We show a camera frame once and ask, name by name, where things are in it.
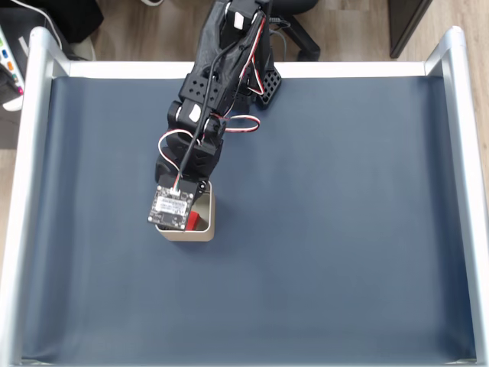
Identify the red cube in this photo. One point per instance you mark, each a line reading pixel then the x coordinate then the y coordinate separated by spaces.
pixel 195 221

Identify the square metal tin container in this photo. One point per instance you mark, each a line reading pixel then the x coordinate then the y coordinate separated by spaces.
pixel 206 229

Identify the dark blue table mat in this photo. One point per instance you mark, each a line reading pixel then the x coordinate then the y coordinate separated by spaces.
pixel 305 248

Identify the white round bin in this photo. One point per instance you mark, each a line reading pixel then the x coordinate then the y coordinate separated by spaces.
pixel 82 49

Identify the black bag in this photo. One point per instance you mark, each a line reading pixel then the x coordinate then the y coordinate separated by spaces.
pixel 72 19

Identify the white device with coloured buttons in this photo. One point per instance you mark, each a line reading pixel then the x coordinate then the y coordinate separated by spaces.
pixel 9 65

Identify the black cabinet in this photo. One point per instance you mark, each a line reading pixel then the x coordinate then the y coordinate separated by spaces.
pixel 409 23

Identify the black camera circuit board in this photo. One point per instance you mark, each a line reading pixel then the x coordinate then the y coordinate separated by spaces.
pixel 172 208

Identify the silver aluminium table frame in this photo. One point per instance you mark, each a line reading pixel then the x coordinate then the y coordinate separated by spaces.
pixel 38 95

